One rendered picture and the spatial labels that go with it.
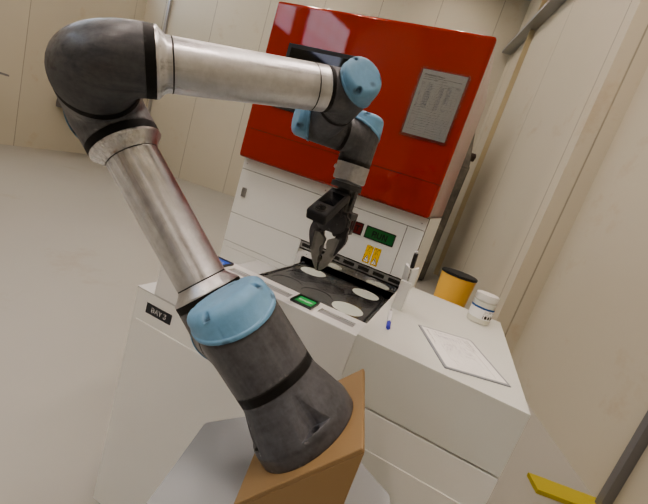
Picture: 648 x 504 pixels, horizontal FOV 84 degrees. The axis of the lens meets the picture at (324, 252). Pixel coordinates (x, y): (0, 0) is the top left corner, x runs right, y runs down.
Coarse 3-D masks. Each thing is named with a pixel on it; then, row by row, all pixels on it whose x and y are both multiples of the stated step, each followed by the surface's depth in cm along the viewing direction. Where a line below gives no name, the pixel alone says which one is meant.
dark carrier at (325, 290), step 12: (264, 276) 114; (276, 276) 118; (288, 276) 121; (300, 276) 126; (312, 276) 130; (300, 288) 113; (312, 288) 117; (324, 288) 121; (336, 288) 125; (348, 288) 129; (360, 288) 134; (324, 300) 110; (336, 300) 113; (348, 300) 117; (360, 300) 121; (372, 300) 125
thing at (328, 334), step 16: (160, 272) 95; (240, 272) 93; (160, 288) 96; (272, 288) 90; (288, 288) 92; (288, 304) 82; (320, 304) 88; (304, 320) 81; (320, 320) 80; (336, 320) 82; (352, 320) 85; (304, 336) 82; (320, 336) 80; (336, 336) 79; (352, 336) 77; (320, 352) 80; (336, 352) 79; (336, 368) 79
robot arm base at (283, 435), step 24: (312, 360) 51; (288, 384) 46; (312, 384) 47; (336, 384) 51; (264, 408) 45; (288, 408) 45; (312, 408) 46; (336, 408) 47; (264, 432) 45; (288, 432) 44; (312, 432) 46; (336, 432) 46; (264, 456) 46; (288, 456) 44; (312, 456) 44
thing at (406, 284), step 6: (408, 264) 100; (408, 270) 99; (414, 270) 98; (402, 276) 103; (408, 276) 101; (414, 276) 100; (402, 282) 100; (408, 282) 100; (414, 282) 103; (402, 288) 100; (408, 288) 99; (396, 294) 101; (402, 294) 100; (396, 300) 101; (402, 300) 100; (396, 306) 101; (402, 306) 100
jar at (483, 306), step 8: (480, 296) 113; (488, 296) 111; (496, 296) 115; (472, 304) 115; (480, 304) 112; (488, 304) 112; (496, 304) 112; (472, 312) 114; (480, 312) 112; (488, 312) 112; (472, 320) 114; (480, 320) 113; (488, 320) 113
